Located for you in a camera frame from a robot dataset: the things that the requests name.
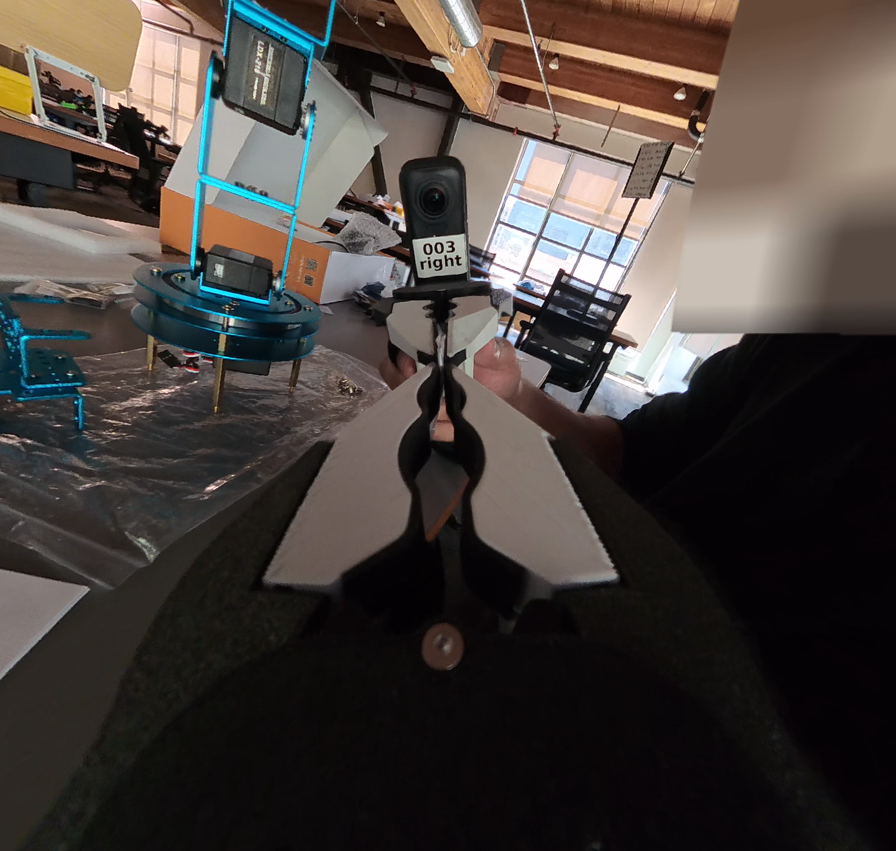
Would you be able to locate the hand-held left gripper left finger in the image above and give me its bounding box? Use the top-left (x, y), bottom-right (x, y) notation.
top-left (260, 364), bottom-right (449, 593)

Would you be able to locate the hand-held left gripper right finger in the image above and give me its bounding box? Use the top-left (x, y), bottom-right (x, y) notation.
top-left (442, 367), bottom-right (621, 631)

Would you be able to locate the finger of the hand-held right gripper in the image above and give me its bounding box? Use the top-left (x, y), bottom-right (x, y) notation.
top-left (442, 297), bottom-right (499, 376)
top-left (386, 298), bottom-right (445, 376)

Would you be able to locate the small clear screw bag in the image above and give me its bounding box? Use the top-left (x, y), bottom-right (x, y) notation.
top-left (428, 322), bottom-right (456, 446)

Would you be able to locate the person's right forearm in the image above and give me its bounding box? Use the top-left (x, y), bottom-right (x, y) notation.
top-left (517, 343), bottom-right (753, 509)

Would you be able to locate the dark grey desk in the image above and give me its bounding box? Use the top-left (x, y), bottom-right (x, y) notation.
top-left (0, 298), bottom-right (554, 851)

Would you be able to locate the person's right hand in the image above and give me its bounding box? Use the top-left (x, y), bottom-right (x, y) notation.
top-left (379, 336), bottom-right (525, 407)

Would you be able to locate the bubble wrap bundle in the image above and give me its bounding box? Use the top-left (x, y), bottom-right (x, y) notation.
top-left (338, 210), bottom-right (403, 257)

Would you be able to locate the black mesh chair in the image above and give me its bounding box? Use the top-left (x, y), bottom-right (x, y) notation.
top-left (514, 270), bottom-right (632, 412)

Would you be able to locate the large paned window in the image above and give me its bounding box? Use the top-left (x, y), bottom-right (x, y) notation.
top-left (490, 140), bottom-right (673, 292)

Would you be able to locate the large clear plastic bag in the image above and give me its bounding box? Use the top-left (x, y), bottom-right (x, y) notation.
top-left (0, 343), bottom-right (393, 589)

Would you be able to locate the orange and white cardboard box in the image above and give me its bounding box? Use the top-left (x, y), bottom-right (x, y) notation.
top-left (160, 60), bottom-right (403, 304)

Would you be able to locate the hanging paper sign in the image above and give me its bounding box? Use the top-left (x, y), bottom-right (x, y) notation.
top-left (622, 140), bottom-right (674, 200)

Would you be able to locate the printed instruction sheet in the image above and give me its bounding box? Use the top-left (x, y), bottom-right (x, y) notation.
top-left (0, 567), bottom-right (92, 680)

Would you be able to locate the pile of small parts bags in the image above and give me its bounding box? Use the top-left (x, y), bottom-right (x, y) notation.
top-left (14, 277), bottom-right (141, 313)

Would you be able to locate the white foam sheet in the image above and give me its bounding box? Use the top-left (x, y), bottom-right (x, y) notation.
top-left (0, 203), bottom-right (162, 285)

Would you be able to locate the wooden workbench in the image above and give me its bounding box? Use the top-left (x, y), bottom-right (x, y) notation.
top-left (0, 112), bottom-right (141, 201)

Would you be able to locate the beige ribbed panel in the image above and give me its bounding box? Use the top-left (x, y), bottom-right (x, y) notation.
top-left (0, 0), bottom-right (144, 95)

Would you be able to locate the yellow bin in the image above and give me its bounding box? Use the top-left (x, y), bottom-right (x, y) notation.
top-left (0, 67), bottom-right (36, 120)

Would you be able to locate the silver air duct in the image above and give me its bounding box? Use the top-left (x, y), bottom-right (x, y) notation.
top-left (413, 0), bottom-right (484, 50)

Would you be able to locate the blue metal bracket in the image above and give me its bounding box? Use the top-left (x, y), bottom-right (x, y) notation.
top-left (0, 291), bottom-right (92, 432)

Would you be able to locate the white metal frame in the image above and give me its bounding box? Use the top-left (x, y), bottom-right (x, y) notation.
top-left (24, 42), bottom-right (106, 141)

